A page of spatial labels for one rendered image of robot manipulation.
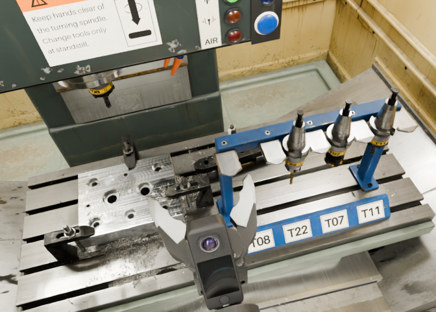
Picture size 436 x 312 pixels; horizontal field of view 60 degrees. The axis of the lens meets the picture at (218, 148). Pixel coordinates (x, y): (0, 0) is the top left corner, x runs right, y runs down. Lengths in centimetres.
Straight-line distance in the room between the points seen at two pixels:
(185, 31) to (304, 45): 152
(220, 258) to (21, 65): 36
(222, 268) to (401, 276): 96
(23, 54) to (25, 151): 147
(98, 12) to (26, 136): 160
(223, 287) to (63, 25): 38
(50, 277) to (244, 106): 117
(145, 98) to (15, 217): 70
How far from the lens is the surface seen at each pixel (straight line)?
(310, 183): 124
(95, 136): 161
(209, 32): 56
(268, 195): 120
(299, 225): 110
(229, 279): 46
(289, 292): 122
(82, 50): 56
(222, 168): 86
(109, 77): 75
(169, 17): 54
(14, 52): 57
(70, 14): 53
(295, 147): 88
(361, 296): 130
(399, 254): 137
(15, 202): 175
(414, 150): 151
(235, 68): 197
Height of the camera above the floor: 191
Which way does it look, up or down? 50 degrees down
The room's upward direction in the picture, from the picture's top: 6 degrees counter-clockwise
